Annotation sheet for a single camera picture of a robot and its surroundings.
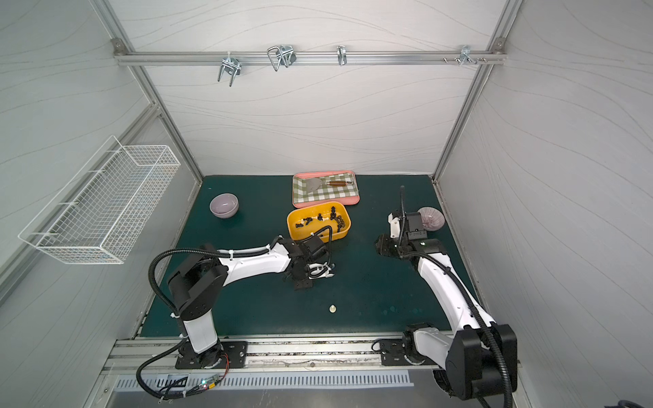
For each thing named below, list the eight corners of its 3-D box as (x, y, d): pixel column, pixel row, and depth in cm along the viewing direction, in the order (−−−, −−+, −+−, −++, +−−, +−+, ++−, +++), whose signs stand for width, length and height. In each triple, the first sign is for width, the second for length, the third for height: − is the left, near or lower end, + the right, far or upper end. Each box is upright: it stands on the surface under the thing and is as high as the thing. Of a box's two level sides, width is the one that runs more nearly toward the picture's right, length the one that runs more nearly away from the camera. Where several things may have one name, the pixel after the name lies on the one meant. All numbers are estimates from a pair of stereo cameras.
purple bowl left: (212, 221, 107) (205, 210, 101) (218, 203, 113) (213, 193, 107) (238, 221, 107) (232, 211, 101) (243, 203, 113) (238, 193, 108)
